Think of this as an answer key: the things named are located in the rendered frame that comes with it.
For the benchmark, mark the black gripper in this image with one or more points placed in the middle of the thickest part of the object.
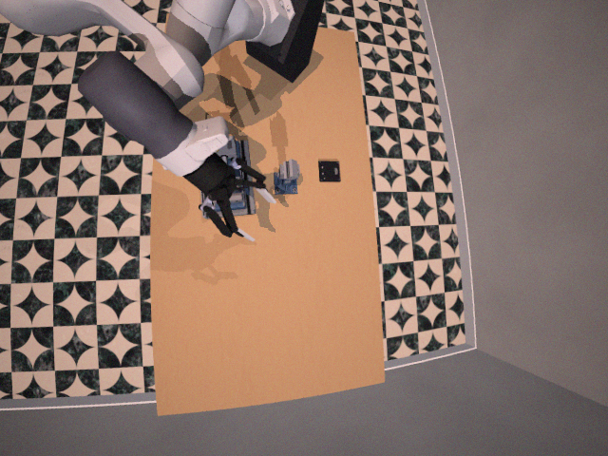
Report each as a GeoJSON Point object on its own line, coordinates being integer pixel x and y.
{"type": "Point", "coordinates": [210, 174]}

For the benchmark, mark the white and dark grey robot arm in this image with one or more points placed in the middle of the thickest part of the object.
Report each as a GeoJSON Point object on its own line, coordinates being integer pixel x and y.
{"type": "Point", "coordinates": [132, 101]}

